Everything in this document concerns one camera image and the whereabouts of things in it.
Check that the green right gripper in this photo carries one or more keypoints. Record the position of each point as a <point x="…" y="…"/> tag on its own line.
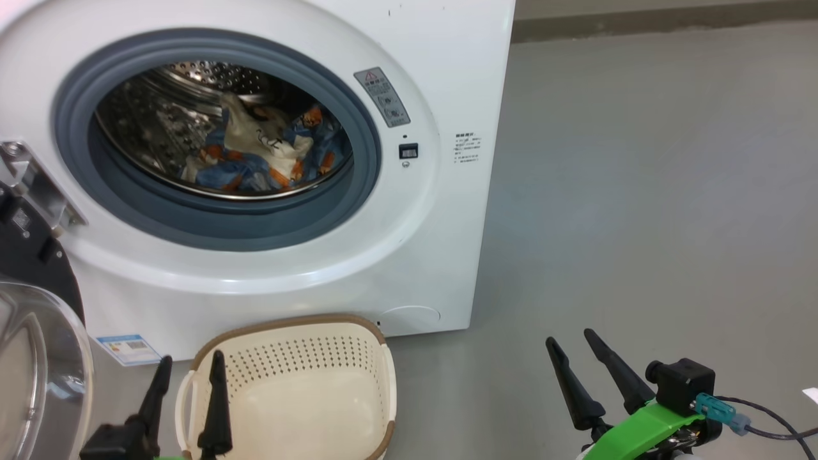
<point x="639" y="434"/>

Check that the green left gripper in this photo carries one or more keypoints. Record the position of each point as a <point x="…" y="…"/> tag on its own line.
<point x="171" y="458"/>

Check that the black round glass washer door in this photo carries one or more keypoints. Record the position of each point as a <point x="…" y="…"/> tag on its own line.
<point x="38" y="268"/>

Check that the cream and blue printed garment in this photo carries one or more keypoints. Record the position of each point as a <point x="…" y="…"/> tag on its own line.
<point x="249" y="134"/>

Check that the white front-load washing machine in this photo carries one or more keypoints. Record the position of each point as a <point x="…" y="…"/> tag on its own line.
<point x="415" y="255"/>

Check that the metal door hinge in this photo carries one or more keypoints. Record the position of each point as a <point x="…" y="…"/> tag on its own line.
<point x="41" y="185"/>

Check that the black door latch socket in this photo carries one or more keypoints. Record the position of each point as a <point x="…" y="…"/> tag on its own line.
<point x="408" y="151"/>

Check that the blue energy label sticker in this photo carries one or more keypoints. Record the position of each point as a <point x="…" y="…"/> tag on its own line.
<point x="128" y="349"/>

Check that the cream perforated laundry basket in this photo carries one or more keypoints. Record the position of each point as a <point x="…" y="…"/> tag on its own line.
<point x="300" y="409"/>

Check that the round white filter cover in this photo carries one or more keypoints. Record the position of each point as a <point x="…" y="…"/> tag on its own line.
<point x="412" y="319"/>

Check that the white paper scrap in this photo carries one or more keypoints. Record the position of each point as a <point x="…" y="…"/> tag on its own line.
<point x="811" y="395"/>

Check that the small printed text sticker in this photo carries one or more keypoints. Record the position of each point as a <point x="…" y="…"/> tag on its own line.
<point x="468" y="148"/>

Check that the grey warning sticker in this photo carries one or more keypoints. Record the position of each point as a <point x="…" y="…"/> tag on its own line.
<point x="382" y="97"/>

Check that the grey baseboard strip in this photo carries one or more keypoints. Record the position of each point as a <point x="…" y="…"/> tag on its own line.
<point x="639" y="25"/>

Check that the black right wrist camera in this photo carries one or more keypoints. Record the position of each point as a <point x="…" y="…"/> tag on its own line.
<point x="684" y="383"/>

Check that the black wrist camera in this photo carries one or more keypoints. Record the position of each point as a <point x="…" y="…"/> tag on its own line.
<point x="684" y="383"/>
<point x="105" y="444"/>

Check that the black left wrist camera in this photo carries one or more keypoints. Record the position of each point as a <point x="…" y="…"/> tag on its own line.
<point x="105" y="444"/>

